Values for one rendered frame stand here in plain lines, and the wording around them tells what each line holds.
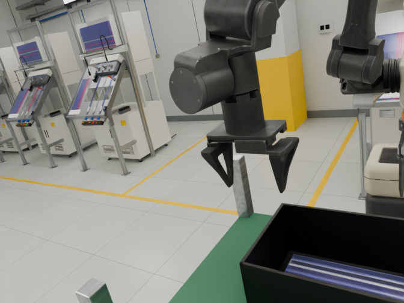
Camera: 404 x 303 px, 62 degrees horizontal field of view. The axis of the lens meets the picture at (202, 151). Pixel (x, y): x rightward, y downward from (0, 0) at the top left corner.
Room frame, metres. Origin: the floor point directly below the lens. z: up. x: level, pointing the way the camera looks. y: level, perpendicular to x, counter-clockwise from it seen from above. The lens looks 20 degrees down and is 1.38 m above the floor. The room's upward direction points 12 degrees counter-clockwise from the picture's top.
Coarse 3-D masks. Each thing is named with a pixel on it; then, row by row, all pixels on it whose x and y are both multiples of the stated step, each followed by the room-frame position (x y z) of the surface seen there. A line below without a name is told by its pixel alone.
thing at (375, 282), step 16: (304, 256) 0.46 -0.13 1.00; (288, 272) 0.43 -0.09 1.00; (304, 272) 0.42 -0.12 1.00; (320, 272) 0.41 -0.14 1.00; (336, 272) 0.41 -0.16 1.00; (352, 272) 0.40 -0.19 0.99; (368, 272) 0.39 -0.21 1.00; (352, 288) 0.37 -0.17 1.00; (368, 288) 0.37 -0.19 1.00; (384, 288) 0.36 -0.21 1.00; (400, 288) 0.35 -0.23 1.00
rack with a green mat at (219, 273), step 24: (240, 168) 0.68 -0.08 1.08; (240, 192) 0.68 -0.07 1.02; (240, 216) 0.69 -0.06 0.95; (264, 216) 0.67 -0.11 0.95; (240, 240) 0.60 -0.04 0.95; (216, 264) 0.54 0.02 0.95; (96, 288) 0.36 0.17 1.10; (192, 288) 0.49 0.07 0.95; (216, 288) 0.48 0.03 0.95; (240, 288) 0.47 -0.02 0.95
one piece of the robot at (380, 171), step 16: (384, 144) 1.21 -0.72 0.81; (368, 160) 1.13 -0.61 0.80; (384, 160) 1.09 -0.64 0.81; (368, 176) 1.06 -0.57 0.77; (384, 176) 1.03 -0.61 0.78; (368, 192) 1.06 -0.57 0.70; (384, 192) 1.03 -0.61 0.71; (368, 208) 1.06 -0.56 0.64; (384, 208) 1.03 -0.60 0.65; (400, 208) 1.00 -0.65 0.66
